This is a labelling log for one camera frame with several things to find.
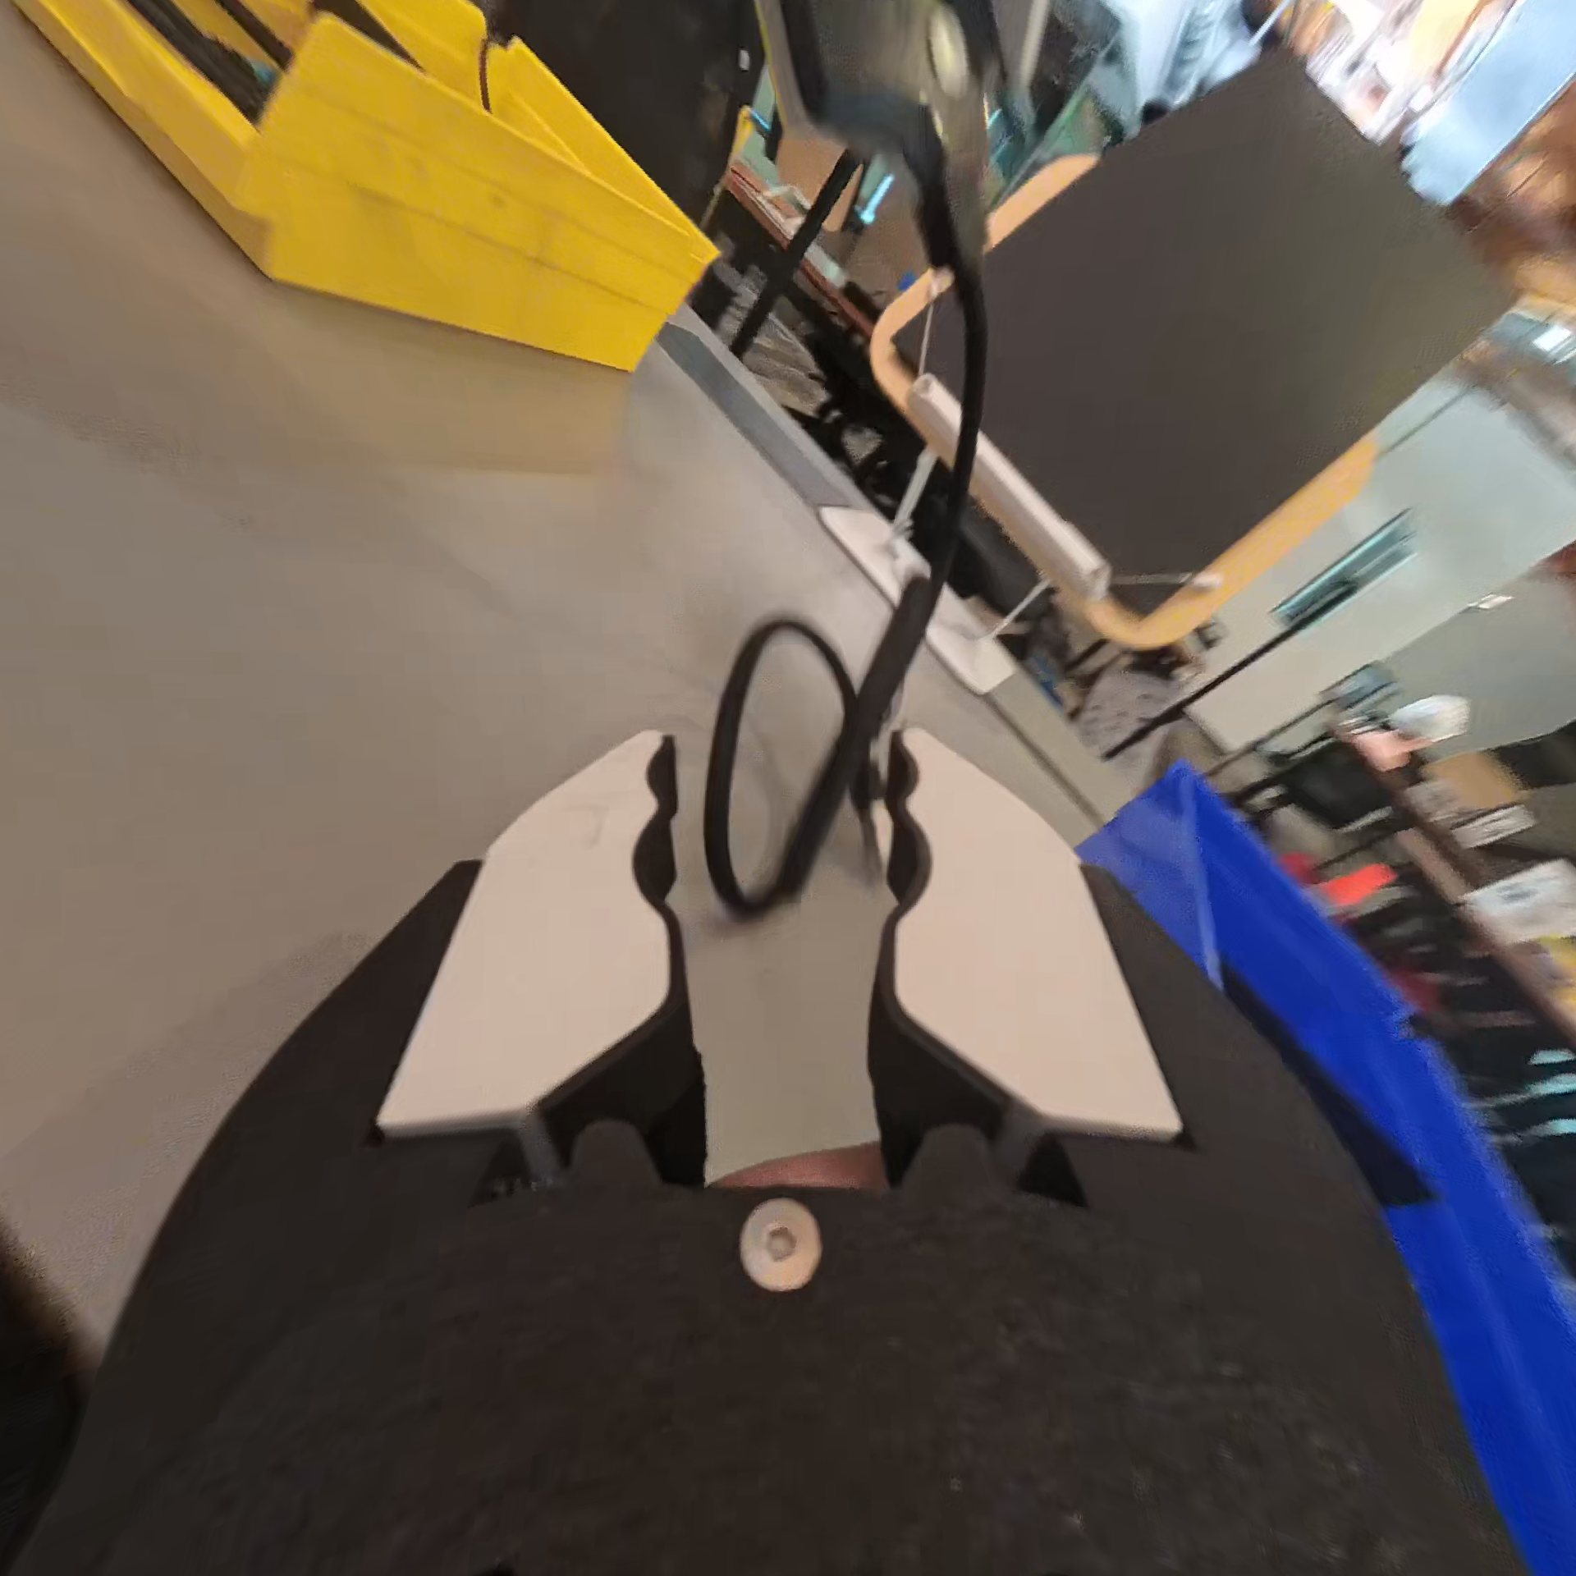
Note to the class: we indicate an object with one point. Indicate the blue plastic bin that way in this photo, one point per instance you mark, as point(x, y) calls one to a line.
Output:
point(1355, 1047)

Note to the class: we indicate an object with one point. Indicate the yellow plastic bin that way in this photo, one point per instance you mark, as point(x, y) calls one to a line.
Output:
point(430, 208)

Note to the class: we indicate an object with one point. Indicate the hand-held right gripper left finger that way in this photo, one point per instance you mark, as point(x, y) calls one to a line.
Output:
point(542, 960)

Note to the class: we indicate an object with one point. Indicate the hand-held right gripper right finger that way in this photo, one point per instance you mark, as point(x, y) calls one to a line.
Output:
point(1021, 971)

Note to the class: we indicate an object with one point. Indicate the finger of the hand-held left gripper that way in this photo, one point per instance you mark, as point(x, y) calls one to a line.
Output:
point(788, 67)

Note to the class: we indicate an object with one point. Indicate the grey desk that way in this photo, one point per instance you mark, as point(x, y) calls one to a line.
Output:
point(308, 553)

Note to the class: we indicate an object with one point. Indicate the white panel stand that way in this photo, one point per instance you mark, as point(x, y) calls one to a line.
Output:
point(972, 653)

